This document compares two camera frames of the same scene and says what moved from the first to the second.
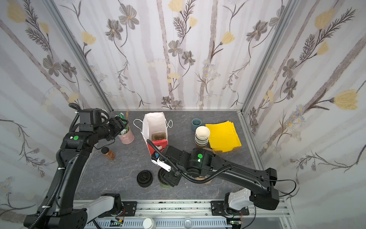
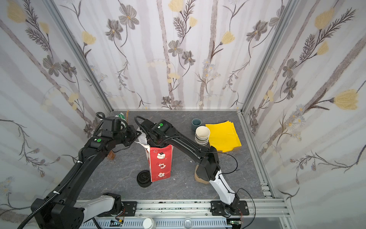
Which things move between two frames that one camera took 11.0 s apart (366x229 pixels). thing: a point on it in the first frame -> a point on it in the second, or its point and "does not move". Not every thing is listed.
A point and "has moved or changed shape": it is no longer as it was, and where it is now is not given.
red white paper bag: (155, 131) has moved or changed shape
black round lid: (145, 178) does not move
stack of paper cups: (202, 133) does not move
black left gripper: (119, 124) -> (133, 136)
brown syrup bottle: (108, 153) does not move
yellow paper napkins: (224, 136) does not move
